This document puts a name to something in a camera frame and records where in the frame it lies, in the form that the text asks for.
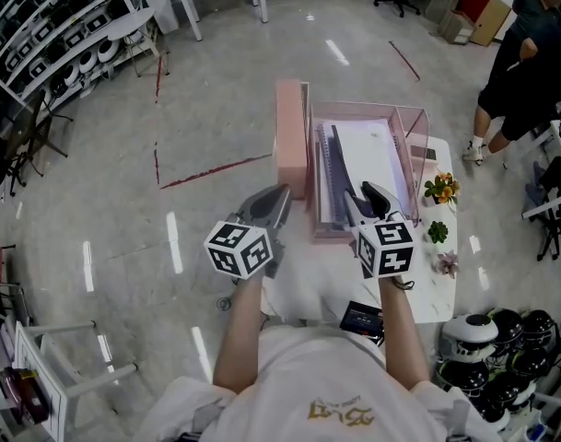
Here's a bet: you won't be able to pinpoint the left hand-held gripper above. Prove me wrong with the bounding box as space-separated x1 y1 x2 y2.
203 184 294 280

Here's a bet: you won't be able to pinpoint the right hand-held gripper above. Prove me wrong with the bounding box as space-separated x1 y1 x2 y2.
343 180 416 280

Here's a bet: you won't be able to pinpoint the purple spiral notebook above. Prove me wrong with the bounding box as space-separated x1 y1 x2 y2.
315 123 360 225

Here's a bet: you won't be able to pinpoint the pink transparent desk organizer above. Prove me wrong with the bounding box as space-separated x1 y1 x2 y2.
306 100 431 244

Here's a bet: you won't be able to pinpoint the person's right forearm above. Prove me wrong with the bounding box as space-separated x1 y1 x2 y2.
378 276 432 391

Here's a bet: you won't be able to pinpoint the person's left forearm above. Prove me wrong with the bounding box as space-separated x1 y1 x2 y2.
212 272 265 396

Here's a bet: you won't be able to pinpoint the white spiral notebook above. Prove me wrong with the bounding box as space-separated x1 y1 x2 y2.
334 118 411 223

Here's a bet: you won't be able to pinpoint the tall pink box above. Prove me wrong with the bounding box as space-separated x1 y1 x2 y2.
275 78 311 201

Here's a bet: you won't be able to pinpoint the small green succulent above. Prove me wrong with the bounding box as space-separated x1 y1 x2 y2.
427 219 450 245

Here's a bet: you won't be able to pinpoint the orange flower pot plant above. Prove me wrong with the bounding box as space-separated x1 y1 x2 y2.
423 171 462 208

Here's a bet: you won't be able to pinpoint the small pink succulent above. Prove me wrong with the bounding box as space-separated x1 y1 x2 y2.
436 250 461 280

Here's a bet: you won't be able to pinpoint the black folding chair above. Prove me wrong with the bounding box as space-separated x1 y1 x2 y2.
531 156 561 262

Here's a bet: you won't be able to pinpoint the person's white t-shirt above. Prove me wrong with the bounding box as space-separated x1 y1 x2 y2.
134 323 505 442

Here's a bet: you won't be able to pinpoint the cardboard boxes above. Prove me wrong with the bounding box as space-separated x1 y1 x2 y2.
424 0 475 46

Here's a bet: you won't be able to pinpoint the pile of black white helmets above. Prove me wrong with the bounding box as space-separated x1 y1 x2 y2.
433 308 561 433

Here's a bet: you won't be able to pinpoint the red and wood cabinet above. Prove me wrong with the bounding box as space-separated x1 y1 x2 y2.
457 0 513 48

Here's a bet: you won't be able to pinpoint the white oval side table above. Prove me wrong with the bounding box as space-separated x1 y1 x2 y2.
106 6 171 78

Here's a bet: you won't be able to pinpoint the row of white headsets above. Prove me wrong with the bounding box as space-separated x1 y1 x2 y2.
0 0 141 99

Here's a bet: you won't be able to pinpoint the white storage shelf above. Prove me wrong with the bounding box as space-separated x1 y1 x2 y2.
0 0 146 108

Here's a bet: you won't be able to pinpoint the glass table with black legs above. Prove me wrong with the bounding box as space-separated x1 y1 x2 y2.
0 88 75 198

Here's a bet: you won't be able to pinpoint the white table with round legs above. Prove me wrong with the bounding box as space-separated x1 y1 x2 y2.
11 319 139 442

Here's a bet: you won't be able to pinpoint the dark red bag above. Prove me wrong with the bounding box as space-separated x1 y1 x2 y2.
0 366 52 426

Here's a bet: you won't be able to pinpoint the white desk with frame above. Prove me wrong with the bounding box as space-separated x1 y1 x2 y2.
520 118 561 221

